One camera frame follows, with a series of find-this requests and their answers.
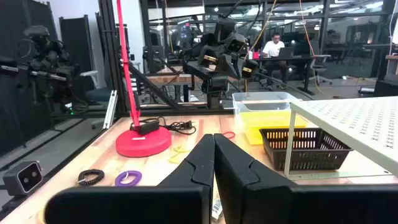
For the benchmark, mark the blue white-armed chair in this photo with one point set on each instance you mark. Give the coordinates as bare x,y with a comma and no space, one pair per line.
93,93

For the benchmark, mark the silver aluminium bar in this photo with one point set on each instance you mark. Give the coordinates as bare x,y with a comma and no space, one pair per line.
110,109

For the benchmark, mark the black plastic basket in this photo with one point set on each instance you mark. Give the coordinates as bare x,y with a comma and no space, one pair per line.
304,149

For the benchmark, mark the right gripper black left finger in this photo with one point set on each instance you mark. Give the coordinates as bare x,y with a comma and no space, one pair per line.
186,202

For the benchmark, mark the person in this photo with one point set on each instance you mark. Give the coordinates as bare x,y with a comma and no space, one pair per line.
273,48

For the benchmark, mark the green perforated metal shelf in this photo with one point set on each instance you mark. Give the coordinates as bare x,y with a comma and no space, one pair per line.
357,124

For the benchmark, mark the grey table-level camera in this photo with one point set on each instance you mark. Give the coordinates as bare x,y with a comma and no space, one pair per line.
23,177

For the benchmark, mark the wood-topped black workbench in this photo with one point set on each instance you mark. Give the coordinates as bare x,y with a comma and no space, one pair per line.
392,62

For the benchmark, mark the black room divider panel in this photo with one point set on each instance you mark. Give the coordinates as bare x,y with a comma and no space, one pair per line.
76,53

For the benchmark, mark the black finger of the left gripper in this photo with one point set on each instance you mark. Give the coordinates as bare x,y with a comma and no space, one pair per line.
224,65
237,68

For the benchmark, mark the grey office chair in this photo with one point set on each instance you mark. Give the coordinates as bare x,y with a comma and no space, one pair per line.
321,65

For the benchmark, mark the black background robot rig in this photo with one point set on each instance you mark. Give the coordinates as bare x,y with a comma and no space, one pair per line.
46,62

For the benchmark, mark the yellow plastic basket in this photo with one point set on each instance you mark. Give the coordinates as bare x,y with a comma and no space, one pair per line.
264,124

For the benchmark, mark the black computer tower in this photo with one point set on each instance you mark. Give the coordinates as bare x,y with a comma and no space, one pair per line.
387,88

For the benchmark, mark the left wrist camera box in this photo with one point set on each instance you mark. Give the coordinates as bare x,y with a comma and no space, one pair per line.
236,45

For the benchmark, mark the black office desk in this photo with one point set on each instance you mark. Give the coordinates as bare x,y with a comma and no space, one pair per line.
295,59

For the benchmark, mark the red desk lamp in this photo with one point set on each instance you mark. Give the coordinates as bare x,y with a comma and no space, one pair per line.
143,143

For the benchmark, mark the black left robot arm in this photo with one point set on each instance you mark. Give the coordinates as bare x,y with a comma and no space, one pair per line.
214,87

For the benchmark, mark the dark open laptop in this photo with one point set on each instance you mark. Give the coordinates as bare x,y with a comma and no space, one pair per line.
286,53

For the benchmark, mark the background wooden table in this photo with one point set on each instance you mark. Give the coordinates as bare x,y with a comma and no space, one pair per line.
168,77

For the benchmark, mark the clear plastic bin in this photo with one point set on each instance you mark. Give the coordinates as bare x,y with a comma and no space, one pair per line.
264,98

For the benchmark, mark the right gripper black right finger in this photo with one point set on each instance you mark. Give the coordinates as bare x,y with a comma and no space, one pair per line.
264,202

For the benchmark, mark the grey power adapter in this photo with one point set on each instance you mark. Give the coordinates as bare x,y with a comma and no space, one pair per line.
366,90

